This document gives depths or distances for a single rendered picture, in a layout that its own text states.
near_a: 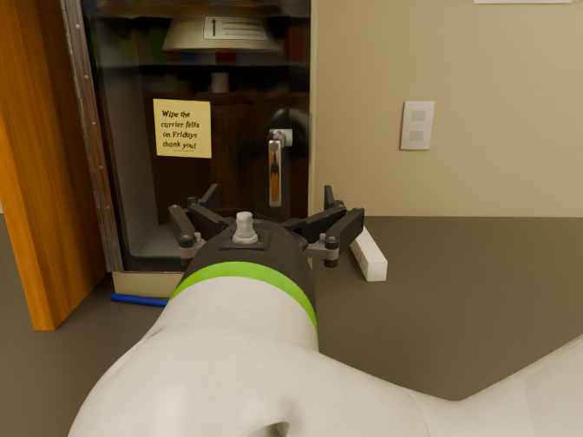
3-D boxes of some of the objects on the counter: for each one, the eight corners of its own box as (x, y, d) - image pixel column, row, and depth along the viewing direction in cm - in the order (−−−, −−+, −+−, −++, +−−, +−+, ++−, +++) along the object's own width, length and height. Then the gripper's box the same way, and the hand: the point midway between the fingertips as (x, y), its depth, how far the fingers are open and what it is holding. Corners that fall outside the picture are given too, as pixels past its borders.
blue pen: (114, 297, 67) (113, 291, 66) (193, 308, 64) (193, 302, 63) (109, 301, 65) (108, 295, 65) (190, 311, 63) (190, 305, 62)
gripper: (429, 238, 28) (376, 166, 49) (75, 233, 29) (167, 165, 49) (416, 329, 31) (371, 225, 51) (92, 322, 32) (173, 223, 52)
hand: (271, 198), depth 49 cm, fingers open, 13 cm apart
